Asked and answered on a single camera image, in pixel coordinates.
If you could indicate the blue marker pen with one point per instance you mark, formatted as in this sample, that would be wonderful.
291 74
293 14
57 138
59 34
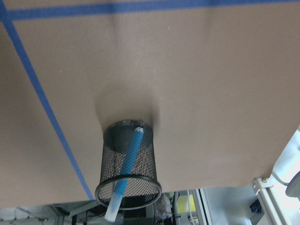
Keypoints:
129 161

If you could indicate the black mesh pencil cup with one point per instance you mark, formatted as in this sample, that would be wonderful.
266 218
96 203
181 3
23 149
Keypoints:
143 188

